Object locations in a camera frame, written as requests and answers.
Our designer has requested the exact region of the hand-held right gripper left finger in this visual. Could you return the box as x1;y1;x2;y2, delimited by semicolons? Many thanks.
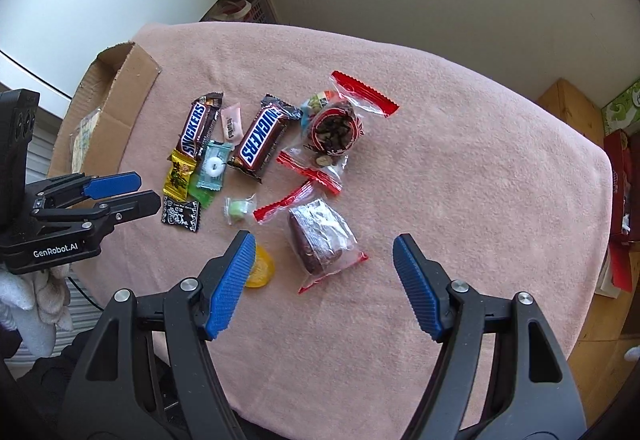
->
52;229;258;440

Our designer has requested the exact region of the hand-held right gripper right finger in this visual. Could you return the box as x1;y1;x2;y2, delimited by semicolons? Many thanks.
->
391;233;598;440

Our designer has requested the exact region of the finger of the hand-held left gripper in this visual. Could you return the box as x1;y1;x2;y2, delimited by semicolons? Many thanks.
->
30;171;142;209
31;190;162;228

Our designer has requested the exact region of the yellow jelly cup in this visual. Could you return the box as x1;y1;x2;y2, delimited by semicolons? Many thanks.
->
244;245;276;290

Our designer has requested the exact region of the yellow candy packet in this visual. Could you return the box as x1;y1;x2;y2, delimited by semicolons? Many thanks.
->
162;149;197;201

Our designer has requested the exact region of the green mint candy packet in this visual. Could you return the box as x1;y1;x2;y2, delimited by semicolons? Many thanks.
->
194;140;235;191

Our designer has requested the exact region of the small blue label chocolate bar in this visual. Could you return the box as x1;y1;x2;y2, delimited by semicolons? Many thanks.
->
177;95;210;158

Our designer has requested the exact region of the clear packet with dark cake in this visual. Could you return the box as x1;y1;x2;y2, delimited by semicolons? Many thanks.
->
252;180;371;295

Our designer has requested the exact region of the cardboard box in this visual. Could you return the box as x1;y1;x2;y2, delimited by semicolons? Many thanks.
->
49;41;163;182

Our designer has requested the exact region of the dark brown candy bar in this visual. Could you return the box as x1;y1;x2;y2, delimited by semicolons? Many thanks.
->
200;92;225;142

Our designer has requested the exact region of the pink candy packet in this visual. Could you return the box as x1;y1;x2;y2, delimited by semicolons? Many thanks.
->
220;105;245;141

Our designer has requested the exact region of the large blue label chocolate bar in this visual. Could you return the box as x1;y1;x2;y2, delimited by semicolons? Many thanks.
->
227;94;303;184

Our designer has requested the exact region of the clear packet with dried fruit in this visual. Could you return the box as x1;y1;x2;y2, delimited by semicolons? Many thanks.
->
277;70;401;197

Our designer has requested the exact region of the person's left hand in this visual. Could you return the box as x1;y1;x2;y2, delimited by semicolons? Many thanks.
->
0;264;74;357

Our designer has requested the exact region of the printed paper sheet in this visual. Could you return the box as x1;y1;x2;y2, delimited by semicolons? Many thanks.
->
70;113;104;172

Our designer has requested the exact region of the bright green candy packet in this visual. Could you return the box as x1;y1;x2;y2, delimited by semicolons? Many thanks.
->
187;180;221;208

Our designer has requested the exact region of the white ribbed panel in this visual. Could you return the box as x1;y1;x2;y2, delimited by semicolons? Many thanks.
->
20;127;68;181

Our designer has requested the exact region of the green wrapped candy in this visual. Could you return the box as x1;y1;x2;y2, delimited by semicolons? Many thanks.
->
223;194;257;225

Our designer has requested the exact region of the colourful wrapped candy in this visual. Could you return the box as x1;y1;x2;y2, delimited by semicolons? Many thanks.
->
299;90;332;119

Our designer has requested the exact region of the red white container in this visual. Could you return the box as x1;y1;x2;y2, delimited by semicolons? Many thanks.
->
205;0;251;22

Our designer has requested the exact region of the red box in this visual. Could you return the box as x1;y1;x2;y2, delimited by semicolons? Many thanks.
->
602;130;640;241
607;240;640;292

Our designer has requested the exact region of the pink plastic basket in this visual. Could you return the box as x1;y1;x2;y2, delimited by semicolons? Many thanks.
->
245;0;278;24

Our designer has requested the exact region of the wooden cabinet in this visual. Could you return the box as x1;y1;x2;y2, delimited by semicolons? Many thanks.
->
535;79;640;371

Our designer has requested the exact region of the green tissue box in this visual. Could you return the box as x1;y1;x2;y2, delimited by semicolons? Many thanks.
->
600;80;640;137

